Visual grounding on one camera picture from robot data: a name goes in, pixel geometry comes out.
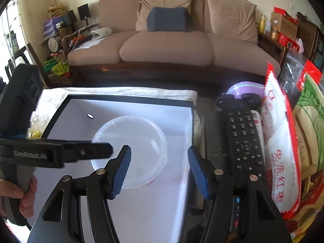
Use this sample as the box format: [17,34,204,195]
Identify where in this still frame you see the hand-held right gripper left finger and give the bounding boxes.
[27,144,132,243]

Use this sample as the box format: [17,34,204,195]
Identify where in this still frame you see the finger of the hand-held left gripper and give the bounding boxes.
[62,142,114,162]

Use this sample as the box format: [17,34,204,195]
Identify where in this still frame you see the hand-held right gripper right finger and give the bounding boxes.
[187,145,293,243]

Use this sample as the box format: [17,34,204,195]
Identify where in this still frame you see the clear plastic tub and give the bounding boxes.
[91,115,169,189]

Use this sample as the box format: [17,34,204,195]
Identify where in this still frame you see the black storage box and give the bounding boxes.
[32,94,195,243]

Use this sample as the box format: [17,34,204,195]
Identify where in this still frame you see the person's left hand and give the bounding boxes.
[0,176,39,218]

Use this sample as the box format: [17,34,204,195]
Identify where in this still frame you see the green plastic basket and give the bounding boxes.
[44,59,57,72]

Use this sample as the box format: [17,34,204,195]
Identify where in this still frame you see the dark wooden chair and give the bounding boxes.
[6,43,50,88]

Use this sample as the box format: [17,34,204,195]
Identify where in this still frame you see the green plastic bag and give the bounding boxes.
[51,62,70,76]

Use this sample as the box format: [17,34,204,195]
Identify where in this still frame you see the black remote control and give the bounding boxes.
[215,94,267,238]

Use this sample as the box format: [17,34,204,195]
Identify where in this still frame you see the stack of purple tissue packs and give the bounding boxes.
[43,16,64,37]

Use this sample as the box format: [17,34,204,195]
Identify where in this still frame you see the dark wooden side table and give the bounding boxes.
[59,24,99,56]
[258,32,289,66]

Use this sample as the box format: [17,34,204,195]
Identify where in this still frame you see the white papers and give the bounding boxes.
[75,37,107,50]

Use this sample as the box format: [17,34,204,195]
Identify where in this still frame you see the white red-edged bag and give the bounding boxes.
[261,62,303,221]

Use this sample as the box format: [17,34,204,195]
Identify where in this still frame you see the beige woven bag pile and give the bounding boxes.
[48,4,67,18]

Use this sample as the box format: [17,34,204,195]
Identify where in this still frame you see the purple round lid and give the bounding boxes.
[226,81,265,99]

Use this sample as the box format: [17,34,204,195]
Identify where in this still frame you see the black speaker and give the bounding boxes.
[66,10,78,24]
[77,4,90,21]

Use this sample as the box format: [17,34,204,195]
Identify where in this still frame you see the beige sofa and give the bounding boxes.
[67,0,281,75]

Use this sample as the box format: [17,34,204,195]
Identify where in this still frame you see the green patterned bag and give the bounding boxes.
[291,60,324,178]

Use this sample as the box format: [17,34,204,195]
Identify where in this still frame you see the clear plastic bag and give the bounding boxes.
[280,48,312,86]

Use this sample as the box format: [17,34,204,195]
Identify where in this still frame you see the grey lumbar pillow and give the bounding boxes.
[147,6,193,32]

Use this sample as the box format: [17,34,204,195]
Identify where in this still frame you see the red gift box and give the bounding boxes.
[278,32,300,52]

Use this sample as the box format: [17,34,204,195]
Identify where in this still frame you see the yellow bottle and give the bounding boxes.
[258,14,267,33]

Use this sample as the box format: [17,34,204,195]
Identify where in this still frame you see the brown cardboard box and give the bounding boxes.
[270,11,299,34]

